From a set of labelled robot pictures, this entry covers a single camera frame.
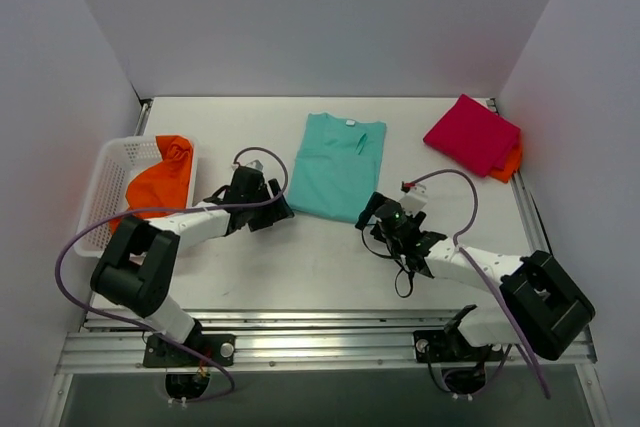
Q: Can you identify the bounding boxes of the teal t-shirt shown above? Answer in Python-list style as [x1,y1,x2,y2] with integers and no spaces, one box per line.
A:
[288,113,387,224]

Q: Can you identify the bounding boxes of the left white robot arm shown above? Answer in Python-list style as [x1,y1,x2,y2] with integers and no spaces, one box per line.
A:
[90,164,294,366]

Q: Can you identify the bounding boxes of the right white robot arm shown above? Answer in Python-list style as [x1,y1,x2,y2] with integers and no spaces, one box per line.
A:
[355,192,595,361]

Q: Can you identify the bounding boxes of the orange t-shirt in basket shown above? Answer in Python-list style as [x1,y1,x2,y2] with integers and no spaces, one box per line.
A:
[125,135,195,219]

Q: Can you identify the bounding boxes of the folded magenta t-shirt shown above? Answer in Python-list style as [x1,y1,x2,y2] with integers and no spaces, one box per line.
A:
[423,94,521,178]

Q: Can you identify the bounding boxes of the white plastic basket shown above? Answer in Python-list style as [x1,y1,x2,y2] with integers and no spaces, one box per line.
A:
[78,135,198,230]

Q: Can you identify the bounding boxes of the folded orange t-shirt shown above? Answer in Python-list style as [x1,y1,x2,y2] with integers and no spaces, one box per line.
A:
[490,141,523,183]

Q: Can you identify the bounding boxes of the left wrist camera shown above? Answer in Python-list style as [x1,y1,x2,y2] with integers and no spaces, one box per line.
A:
[231,159,264,173]

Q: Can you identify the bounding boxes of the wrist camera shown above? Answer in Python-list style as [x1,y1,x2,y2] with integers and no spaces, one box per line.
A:
[399,183,428,216]
[231,159,264,173]

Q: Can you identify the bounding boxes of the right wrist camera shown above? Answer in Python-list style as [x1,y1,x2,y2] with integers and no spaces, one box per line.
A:
[399,183,428,216]

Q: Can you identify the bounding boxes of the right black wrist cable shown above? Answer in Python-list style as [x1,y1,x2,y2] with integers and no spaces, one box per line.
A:
[360,226,416,298]

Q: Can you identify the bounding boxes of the aluminium mounting rail frame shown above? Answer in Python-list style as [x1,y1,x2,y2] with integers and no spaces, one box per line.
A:
[41,310,611,426]

